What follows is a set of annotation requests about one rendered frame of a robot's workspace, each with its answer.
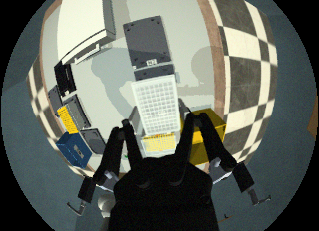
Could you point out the blue bin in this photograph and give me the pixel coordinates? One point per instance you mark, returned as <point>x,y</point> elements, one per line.
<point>76,147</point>

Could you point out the yellow open-top bin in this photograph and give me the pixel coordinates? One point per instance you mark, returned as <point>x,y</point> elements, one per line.
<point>198,152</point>

